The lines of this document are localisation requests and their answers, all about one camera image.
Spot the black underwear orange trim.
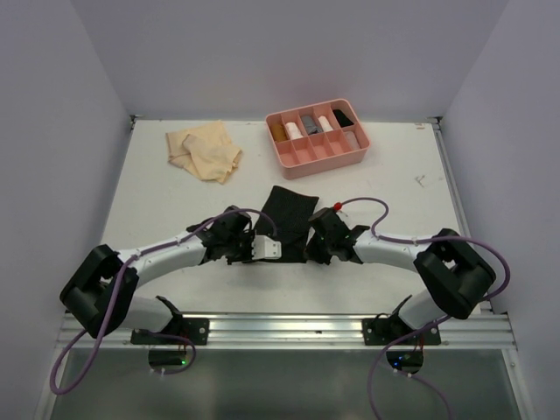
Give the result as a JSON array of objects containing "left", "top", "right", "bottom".
[{"left": 262, "top": 185, "right": 319, "bottom": 263}]

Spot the pink underwear cream waistband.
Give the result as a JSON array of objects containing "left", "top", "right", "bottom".
[{"left": 344, "top": 131, "right": 361, "bottom": 151}]

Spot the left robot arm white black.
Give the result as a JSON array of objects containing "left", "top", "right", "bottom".
[{"left": 59, "top": 206, "right": 255, "bottom": 344}]

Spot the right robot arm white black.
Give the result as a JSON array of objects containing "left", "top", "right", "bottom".
[{"left": 305, "top": 207, "right": 496, "bottom": 344}]

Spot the beige underwear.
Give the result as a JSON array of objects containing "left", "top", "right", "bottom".
[{"left": 165, "top": 121, "right": 242, "bottom": 185}]

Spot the grey rolled underwear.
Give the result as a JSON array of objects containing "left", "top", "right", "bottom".
[{"left": 300, "top": 115, "right": 323, "bottom": 136}]

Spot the brown rolled underwear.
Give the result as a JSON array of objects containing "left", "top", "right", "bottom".
[{"left": 270, "top": 123, "right": 288, "bottom": 143}]

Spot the black rolled underwear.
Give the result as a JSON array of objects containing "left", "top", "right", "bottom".
[{"left": 332, "top": 108, "right": 354, "bottom": 128}]

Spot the pink divided organizer tray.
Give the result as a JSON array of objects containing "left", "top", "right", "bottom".
[{"left": 265, "top": 99, "right": 371, "bottom": 180}]

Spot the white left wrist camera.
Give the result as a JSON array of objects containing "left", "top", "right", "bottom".
[{"left": 252, "top": 235, "right": 283, "bottom": 261}]

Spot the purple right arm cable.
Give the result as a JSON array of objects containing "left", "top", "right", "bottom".
[{"left": 340, "top": 196, "right": 512, "bottom": 420}]

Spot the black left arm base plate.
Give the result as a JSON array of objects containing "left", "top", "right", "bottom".
[{"left": 122, "top": 296, "right": 210, "bottom": 346}]

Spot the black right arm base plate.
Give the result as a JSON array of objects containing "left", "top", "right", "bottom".
[{"left": 361, "top": 296, "right": 442, "bottom": 347}]

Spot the aluminium table frame rail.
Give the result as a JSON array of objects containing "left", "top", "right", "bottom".
[{"left": 56, "top": 114, "right": 517, "bottom": 351}]

